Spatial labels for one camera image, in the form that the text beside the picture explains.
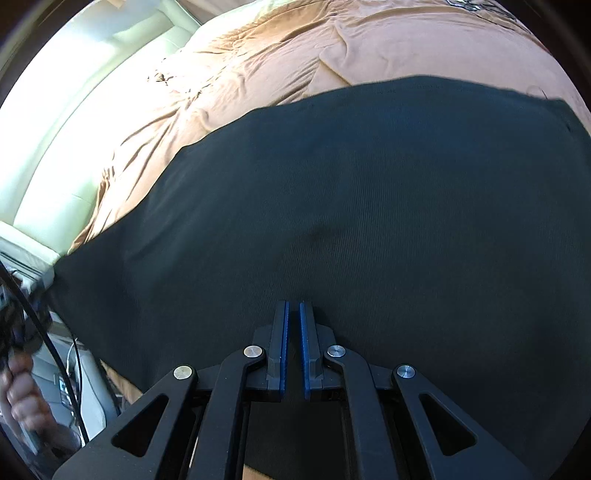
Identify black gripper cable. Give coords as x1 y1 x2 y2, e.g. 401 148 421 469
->
0 265 90 446

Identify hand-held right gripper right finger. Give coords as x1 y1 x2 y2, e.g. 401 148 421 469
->
299 301 536 480

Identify brown duvet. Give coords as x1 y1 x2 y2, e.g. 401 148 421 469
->
69 0 591 480

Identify black earphone cables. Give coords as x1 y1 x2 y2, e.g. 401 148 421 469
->
443 0 525 21

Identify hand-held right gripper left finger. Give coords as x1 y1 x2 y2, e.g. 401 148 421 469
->
53 300 290 480

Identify cream padded headboard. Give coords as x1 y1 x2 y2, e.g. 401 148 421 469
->
0 0 208 287

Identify black t-shirt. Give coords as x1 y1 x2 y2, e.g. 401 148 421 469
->
48 74 591 480

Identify person's left hand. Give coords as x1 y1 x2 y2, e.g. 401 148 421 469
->
0 353 54 437

